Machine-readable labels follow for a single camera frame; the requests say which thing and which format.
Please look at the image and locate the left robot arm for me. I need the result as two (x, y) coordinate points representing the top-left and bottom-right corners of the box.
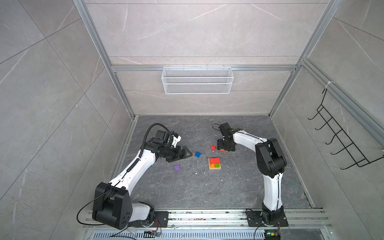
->
(90, 123), (193, 230)

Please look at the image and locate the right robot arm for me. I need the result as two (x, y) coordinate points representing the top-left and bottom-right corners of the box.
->
(217, 123), (287, 225)

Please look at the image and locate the aluminium front rail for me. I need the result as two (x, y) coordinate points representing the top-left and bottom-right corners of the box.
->
(82, 209), (332, 230)

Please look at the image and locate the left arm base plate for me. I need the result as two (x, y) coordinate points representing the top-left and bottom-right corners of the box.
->
(129, 211), (170, 228)

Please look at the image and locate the black wire hook rack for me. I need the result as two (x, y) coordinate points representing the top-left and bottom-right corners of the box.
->
(308, 89), (384, 170)

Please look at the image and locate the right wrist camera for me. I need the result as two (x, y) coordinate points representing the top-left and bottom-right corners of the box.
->
(219, 123), (233, 137)

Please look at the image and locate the white wire mesh basket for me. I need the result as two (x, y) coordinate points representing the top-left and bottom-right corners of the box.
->
(162, 67), (234, 95)

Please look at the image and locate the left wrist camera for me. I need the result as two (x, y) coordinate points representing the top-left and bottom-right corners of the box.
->
(153, 130), (181, 148)

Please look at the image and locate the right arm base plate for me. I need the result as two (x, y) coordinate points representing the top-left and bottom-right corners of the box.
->
(245, 210), (289, 227)

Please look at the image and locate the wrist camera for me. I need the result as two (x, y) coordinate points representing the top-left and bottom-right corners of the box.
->
(153, 130), (181, 148)
(219, 123), (233, 137)

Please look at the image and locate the red rectangular wood block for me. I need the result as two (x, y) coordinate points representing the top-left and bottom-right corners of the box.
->
(209, 158), (220, 165)

